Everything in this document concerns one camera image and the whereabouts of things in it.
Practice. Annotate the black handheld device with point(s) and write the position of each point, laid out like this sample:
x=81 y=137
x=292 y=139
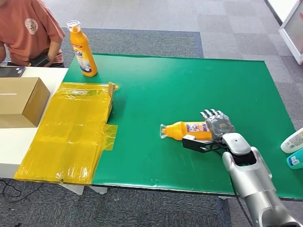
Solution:
x=40 y=60

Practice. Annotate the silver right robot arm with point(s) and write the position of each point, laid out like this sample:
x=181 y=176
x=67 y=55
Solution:
x=253 y=181

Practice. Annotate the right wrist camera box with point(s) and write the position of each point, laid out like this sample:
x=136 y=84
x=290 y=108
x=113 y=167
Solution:
x=196 y=144

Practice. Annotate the green table mat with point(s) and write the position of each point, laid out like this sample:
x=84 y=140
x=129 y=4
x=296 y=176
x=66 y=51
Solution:
x=177 y=87

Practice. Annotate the white framed panel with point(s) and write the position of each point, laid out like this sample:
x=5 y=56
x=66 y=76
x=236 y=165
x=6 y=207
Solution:
x=295 y=31

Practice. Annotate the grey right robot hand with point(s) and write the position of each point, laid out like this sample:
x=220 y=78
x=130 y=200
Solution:
x=220 y=123

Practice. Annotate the teal plastic bottle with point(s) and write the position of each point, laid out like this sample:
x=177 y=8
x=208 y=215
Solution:
x=297 y=159

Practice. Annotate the dark laptop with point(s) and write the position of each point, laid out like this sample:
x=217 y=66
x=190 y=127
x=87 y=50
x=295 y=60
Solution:
x=10 y=72

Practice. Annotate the orange detergent bottle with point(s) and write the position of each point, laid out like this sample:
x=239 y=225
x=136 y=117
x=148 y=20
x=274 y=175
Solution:
x=184 y=131
x=84 y=53

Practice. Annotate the seated person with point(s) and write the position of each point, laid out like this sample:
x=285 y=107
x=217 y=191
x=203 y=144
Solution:
x=26 y=34

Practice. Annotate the brown cardboard box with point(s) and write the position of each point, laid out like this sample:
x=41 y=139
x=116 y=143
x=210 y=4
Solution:
x=19 y=100

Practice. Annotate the white plastic bottle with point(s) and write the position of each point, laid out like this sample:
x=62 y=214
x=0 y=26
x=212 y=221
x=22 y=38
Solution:
x=293 y=142

